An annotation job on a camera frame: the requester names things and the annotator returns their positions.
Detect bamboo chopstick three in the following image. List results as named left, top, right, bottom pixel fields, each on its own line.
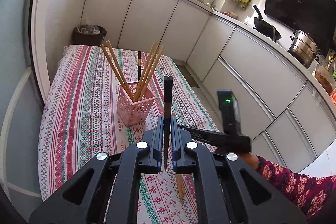
left=170, top=113, right=185, bottom=203

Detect black chopstick gold band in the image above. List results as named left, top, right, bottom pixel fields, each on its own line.
left=137, top=51, right=141, bottom=82

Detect bamboo chopstick one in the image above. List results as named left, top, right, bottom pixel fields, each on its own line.
left=100, top=44, right=134, bottom=101

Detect bamboo chopstick five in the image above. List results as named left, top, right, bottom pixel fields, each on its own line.
left=137, top=43, right=165, bottom=101

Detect floral sleeve forearm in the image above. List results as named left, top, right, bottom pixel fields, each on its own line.
left=256, top=157, right=335, bottom=223

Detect white lower kitchen cabinets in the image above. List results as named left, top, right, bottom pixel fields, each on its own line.
left=83, top=0, right=335, bottom=177

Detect person right hand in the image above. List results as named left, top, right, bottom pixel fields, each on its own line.
left=235, top=152, right=259, bottom=170

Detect patterned striped tablecloth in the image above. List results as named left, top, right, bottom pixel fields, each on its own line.
left=38, top=45, right=218, bottom=223

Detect pink perforated utensil basket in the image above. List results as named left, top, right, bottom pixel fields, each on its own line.
left=117, top=85, right=157, bottom=126

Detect steel cooking pot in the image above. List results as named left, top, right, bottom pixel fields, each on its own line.
left=288, top=30, right=322, bottom=69

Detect black frying pan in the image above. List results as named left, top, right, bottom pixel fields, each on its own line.
left=253, top=5, right=282, bottom=43

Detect yellow hanging bag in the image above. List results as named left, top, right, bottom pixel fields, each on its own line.
left=238, top=0, right=252, bottom=10

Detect black range hood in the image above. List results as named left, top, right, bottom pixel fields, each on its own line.
left=264, top=0, right=335, bottom=55

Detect dark brown trash bin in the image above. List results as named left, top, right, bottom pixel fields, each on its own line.
left=72, top=26, right=107, bottom=47

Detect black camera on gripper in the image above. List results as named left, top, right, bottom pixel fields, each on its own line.
left=217, top=89, right=241, bottom=136

